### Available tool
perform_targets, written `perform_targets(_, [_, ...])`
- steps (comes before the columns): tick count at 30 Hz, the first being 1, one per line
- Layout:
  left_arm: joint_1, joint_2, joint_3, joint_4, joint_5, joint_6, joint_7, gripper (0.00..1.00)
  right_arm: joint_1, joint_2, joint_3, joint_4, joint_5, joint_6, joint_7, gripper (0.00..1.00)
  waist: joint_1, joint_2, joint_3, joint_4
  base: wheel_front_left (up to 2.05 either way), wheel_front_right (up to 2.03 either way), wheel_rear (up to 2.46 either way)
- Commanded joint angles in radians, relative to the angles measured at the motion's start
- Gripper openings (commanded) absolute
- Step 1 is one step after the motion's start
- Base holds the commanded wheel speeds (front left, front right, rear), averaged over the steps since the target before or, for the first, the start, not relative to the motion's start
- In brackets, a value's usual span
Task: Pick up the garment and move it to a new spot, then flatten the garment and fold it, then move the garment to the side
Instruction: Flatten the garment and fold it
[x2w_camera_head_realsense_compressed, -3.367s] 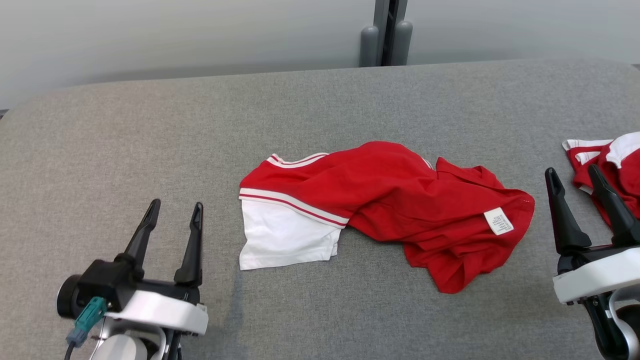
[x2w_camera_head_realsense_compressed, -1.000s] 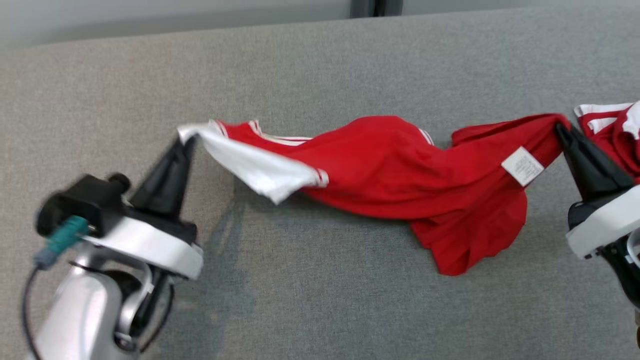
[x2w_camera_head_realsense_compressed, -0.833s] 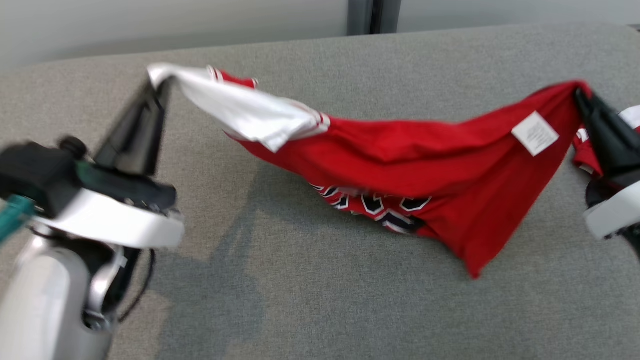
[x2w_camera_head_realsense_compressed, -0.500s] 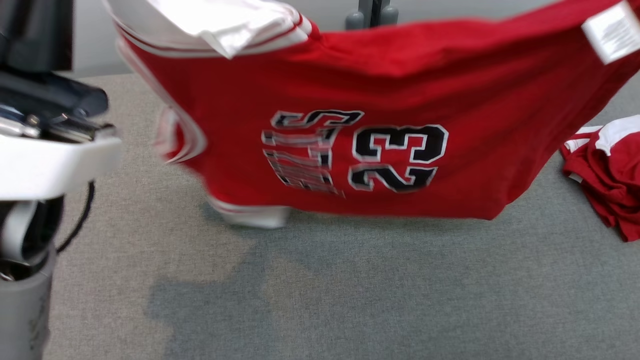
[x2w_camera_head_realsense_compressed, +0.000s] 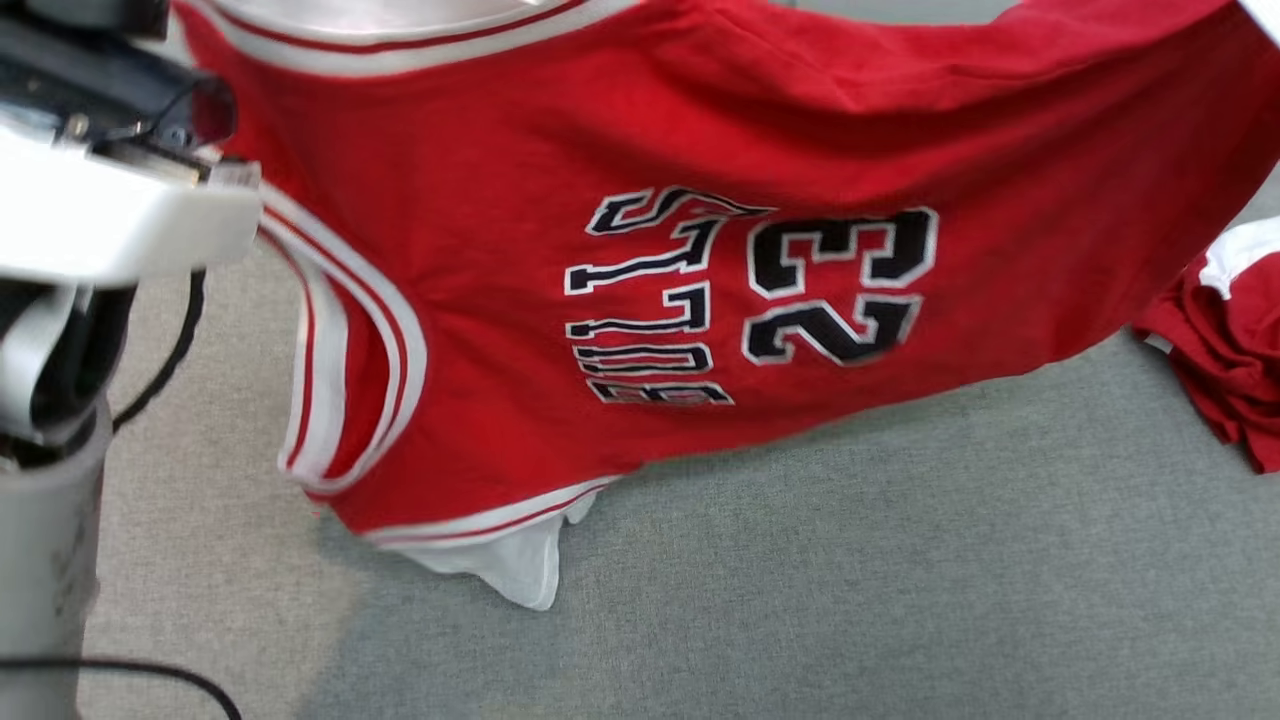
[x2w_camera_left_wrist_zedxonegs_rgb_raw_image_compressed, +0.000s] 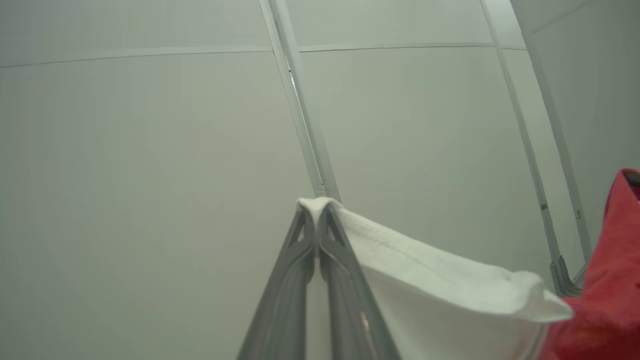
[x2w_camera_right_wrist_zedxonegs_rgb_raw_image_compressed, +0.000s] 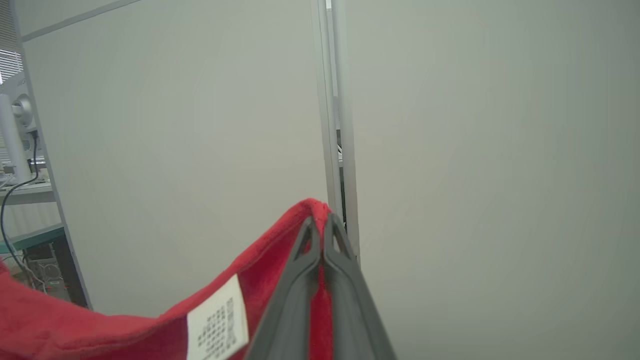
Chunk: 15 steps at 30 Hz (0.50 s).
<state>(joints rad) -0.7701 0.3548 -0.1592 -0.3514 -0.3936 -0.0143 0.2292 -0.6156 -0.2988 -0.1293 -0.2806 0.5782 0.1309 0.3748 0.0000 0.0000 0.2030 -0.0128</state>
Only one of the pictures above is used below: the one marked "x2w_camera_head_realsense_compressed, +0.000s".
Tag red shorts with white band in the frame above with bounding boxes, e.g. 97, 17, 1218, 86
1133, 216, 1280, 475

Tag red basketball jersey number 23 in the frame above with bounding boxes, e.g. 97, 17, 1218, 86
172, 0, 1280, 613

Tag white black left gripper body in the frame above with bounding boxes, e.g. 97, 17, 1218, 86
0, 15, 264, 288

